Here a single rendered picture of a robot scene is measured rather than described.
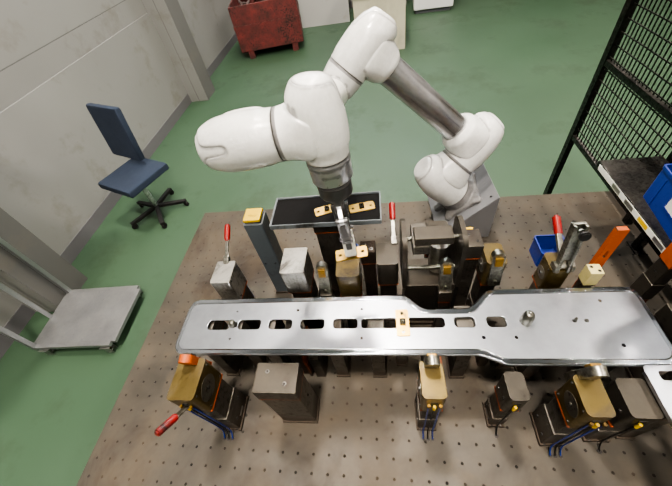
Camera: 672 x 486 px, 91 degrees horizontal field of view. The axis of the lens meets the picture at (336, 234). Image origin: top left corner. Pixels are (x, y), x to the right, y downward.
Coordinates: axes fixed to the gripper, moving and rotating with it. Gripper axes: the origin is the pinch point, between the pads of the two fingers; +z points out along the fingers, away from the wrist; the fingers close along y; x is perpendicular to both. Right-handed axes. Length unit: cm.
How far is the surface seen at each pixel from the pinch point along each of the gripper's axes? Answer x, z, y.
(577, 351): 53, 32, 23
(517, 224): 75, 59, -49
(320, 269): -11.1, 17.5, -8.0
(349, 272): -2.4, 19.6, -6.5
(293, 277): -20.0, 18.2, -7.3
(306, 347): -18.5, 27.9, 11.5
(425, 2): 182, 83, -614
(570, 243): 58, 15, 1
